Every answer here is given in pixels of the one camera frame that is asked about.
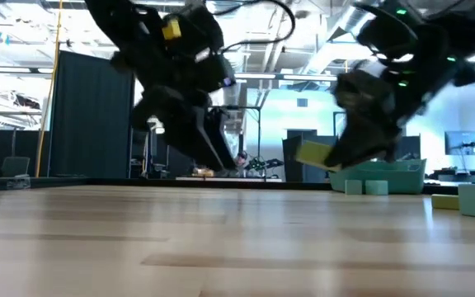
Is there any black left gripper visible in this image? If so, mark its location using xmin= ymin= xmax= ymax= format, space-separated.
xmin=111 ymin=45 xmax=238 ymax=172

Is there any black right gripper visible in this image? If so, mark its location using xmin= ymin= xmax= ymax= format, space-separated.
xmin=323 ymin=69 xmax=403 ymax=168

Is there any green wooden block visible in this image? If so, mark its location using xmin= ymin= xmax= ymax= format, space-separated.
xmin=295 ymin=139 xmax=342 ymax=172
xmin=430 ymin=193 xmax=460 ymax=211

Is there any computer monitor on arm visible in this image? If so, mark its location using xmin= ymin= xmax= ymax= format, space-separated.
xmin=444 ymin=130 xmax=475 ymax=157

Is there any person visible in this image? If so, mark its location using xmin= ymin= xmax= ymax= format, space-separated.
xmin=233 ymin=150 xmax=252 ymax=170

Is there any green plastic bin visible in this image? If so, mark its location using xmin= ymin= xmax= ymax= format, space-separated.
xmin=328 ymin=158 xmax=427 ymax=195

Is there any background robot workstation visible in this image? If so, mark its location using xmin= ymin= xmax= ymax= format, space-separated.
xmin=208 ymin=105 xmax=284 ymax=182

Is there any dark grey cabinet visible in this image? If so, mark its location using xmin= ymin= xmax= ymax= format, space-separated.
xmin=282 ymin=128 xmax=332 ymax=182

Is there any yellow block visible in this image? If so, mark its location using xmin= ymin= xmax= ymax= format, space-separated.
xmin=162 ymin=18 xmax=182 ymax=41

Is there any black fabric partition screen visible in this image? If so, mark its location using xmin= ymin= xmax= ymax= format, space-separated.
xmin=47 ymin=49 xmax=136 ymax=179

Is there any grey chair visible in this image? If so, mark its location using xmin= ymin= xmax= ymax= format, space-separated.
xmin=1 ymin=156 xmax=31 ymax=179

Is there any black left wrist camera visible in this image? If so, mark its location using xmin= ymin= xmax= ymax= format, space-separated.
xmin=204 ymin=57 xmax=238 ymax=94

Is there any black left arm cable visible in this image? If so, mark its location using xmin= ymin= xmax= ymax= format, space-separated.
xmin=212 ymin=0 xmax=297 ymax=53

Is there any yellow extension cord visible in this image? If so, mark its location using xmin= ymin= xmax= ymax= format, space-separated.
xmin=35 ymin=0 xmax=63 ymax=178

